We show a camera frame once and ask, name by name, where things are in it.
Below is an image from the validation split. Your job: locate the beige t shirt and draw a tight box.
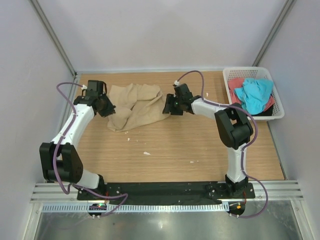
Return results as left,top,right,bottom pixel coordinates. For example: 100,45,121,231
107,83,169,132

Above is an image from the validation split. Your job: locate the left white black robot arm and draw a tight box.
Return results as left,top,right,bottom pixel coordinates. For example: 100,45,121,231
39,80,116,198

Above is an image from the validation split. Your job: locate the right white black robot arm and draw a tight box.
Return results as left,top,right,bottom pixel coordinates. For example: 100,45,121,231
162,83,254,196

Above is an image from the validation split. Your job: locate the white plastic laundry basket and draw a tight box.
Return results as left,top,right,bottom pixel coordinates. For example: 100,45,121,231
222,66,285,121

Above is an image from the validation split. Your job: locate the pink t shirt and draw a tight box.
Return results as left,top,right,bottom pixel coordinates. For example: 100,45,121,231
227,78,275,109

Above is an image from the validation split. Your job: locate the turquoise t shirt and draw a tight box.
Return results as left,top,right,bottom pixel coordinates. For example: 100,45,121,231
234,78,274,116

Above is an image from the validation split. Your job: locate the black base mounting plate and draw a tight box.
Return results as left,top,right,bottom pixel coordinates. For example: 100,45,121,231
92,181,256,206

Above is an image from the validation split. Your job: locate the black garment in basket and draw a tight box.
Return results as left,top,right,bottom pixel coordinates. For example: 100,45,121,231
253,104,274,117

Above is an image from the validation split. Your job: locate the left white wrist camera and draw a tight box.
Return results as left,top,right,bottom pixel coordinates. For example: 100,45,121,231
81,85,88,91

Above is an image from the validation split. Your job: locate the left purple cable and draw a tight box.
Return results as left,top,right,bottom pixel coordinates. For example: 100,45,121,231
53,81,129,217

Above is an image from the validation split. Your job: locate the purple cable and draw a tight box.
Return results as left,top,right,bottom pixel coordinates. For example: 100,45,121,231
174,70,269,220
53,81,129,217

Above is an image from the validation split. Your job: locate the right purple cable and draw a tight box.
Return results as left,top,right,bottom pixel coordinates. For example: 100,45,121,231
174,70,269,220

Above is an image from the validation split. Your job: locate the white slotted cable duct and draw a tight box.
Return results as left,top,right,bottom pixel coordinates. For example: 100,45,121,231
41,202,229,214

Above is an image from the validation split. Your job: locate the left aluminium corner post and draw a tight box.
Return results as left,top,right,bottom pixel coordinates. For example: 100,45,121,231
29,0,77,78

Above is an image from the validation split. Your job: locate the aluminium corner post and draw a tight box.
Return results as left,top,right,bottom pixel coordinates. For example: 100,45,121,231
252,0,297,67
29,0,77,78

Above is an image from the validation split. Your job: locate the right aluminium corner post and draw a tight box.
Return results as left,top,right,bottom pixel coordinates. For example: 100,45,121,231
252,0,297,67

